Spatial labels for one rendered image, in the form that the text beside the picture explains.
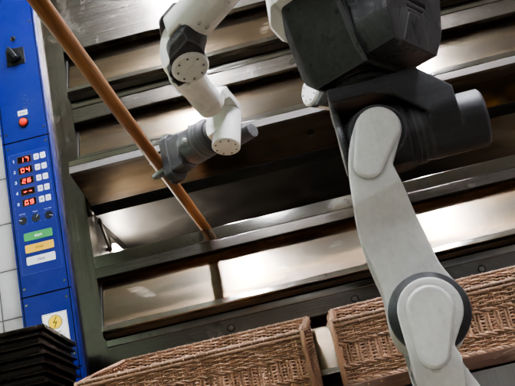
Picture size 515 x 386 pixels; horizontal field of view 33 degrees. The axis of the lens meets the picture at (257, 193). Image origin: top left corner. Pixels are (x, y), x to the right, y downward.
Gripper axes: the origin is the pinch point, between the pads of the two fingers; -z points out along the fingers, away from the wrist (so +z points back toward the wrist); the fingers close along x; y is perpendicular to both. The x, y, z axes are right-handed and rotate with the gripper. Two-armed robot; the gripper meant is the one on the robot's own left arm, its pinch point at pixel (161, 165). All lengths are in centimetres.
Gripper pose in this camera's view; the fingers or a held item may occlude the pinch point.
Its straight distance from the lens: 216.1
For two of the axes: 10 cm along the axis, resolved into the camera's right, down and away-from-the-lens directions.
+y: 6.7, 1.2, 7.3
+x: 2.1, 9.2, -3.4
